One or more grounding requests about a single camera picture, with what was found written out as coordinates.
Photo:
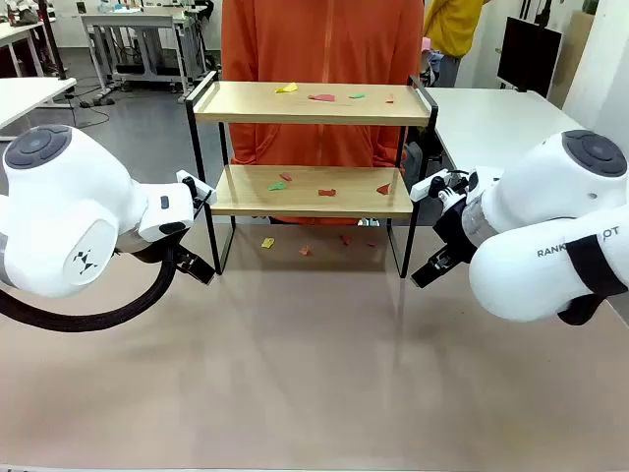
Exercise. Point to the yellow flat paper scrap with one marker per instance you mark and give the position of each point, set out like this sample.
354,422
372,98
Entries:
268,242

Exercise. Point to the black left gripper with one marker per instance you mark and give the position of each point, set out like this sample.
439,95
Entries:
145,248

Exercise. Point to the black pole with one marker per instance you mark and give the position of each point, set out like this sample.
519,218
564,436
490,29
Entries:
51,39

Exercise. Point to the white table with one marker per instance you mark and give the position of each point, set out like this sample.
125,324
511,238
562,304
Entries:
29,96
491,123

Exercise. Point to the black monitor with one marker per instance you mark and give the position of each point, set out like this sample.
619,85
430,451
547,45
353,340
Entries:
528,54

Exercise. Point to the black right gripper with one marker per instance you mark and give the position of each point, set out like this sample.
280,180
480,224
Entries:
457,226

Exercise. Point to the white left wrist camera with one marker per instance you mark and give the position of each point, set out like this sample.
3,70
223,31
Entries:
186,179

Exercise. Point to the black chair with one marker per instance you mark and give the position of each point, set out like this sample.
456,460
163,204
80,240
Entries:
415,157

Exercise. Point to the grey background desk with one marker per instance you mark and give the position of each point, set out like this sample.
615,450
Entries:
132,22

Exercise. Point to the brown cardboard panel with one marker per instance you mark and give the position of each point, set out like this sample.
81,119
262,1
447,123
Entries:
579,49

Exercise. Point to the large red paper scrap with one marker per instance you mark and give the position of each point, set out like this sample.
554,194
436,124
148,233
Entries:
323,98

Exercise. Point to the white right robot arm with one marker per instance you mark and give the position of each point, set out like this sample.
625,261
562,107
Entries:
540,206

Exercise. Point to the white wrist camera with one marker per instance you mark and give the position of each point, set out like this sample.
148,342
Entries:
186,179
427,186

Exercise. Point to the black frame wooden shelf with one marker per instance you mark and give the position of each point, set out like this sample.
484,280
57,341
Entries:
314,110

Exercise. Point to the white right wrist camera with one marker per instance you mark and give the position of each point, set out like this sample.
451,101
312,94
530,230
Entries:
427,186

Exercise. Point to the thin green paper scrap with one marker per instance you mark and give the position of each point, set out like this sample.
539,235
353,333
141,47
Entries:
357,95

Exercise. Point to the red triangular paper scrap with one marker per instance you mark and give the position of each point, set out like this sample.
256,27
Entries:
384,189

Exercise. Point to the person in yellow jacket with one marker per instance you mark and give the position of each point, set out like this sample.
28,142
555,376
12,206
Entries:
454,27

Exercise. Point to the person in orange hoodie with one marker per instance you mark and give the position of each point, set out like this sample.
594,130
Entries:
319,44

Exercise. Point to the yellow folded paper scrap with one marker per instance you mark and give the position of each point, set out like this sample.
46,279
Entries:
287,88

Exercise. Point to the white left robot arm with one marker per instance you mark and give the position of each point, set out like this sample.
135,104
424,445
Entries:
64,196

